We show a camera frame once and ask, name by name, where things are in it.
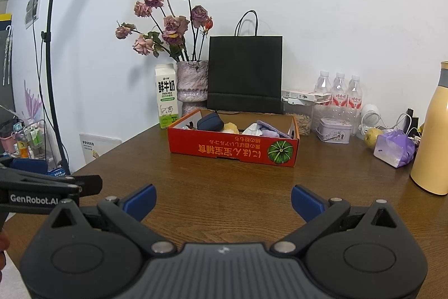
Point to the black charger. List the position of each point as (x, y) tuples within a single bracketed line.
[(410, 113)]

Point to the yellow white plush toy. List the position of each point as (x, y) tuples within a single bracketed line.
[(231, 128)]

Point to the black paper bag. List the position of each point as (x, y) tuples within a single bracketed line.
[(245, 71)]

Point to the cluttered storage rack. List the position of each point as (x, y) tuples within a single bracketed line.
[(24, 141)]

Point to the purple wall sticker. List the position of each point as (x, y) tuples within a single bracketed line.
[(31, 99)]

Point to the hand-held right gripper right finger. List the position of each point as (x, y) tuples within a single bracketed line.
[(304, 199)]

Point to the red artificial flower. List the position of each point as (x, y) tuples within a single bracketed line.
[(190, 126)]

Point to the orange cardboard box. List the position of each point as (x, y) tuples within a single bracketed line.
[(217, 148)]

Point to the small white fan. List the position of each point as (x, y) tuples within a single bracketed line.
[(371, 118)]

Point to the clear container of seeds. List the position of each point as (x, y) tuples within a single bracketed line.
[(302, 122)]

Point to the dried pink rose bouquet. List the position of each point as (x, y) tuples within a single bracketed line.
[(173, 24)]

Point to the grey printed tin box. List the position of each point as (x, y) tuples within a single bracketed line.
[(334, 132)]

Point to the purple tissue pack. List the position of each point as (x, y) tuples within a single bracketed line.
[(395, 150)]

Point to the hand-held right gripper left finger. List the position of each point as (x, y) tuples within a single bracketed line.
[(143, 198)]

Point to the white green milk carton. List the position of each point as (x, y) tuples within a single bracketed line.
[(167, 92)]

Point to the lilac fluffy cloth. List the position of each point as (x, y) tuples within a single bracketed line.
[(270, 133)]

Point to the white flat carton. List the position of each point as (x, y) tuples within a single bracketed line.
[(304, 96)]

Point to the navy zip case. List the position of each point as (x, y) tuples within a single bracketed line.
[(210, 122)]

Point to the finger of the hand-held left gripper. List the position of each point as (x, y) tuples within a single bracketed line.
[(89, 185), (29, 166)]

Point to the white tissue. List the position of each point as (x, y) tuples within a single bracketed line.
[(252, 129)]

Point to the yellow green apple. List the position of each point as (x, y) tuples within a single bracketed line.
[(372, 138)]

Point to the cream thermos bottle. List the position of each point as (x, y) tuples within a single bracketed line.
[(432, 145)]

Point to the blue white packet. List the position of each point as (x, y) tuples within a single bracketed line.
[(57, 173)]

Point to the mottled purple ceramic vase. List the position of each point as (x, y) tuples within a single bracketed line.
[(192, 80)]

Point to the wall poster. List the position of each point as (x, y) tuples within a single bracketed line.
[(33, 8)]

